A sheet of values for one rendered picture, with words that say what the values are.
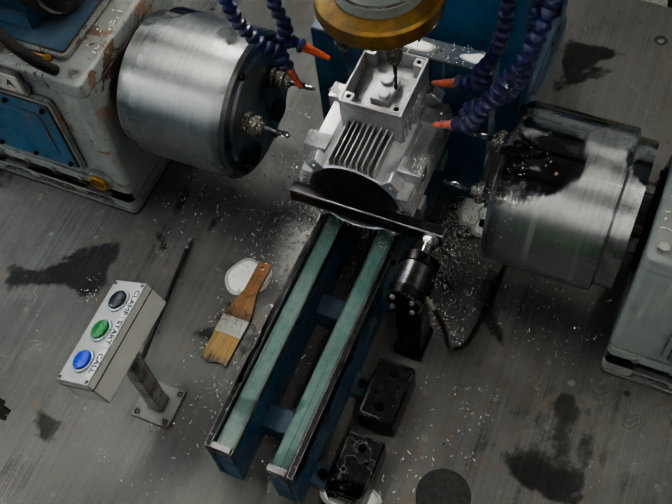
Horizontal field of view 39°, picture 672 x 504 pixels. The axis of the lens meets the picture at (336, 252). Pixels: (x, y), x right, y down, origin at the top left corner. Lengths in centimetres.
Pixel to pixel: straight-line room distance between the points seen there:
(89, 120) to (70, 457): 55
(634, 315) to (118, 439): 83
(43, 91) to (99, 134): 11
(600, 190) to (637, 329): 24
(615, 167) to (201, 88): 62
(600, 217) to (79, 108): 82
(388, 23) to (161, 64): 41
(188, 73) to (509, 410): 73
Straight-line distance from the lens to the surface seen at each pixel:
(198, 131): 148
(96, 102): 156
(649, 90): 192
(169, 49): 151
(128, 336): 136
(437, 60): 146
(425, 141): 146
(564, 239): 134
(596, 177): 133
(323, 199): 145
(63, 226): 182
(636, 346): 150
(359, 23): 125
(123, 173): 169
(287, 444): 140
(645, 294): 136
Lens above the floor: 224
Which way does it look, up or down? 59 degrees down
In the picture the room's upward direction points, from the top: 9 degrees counter-clockwise
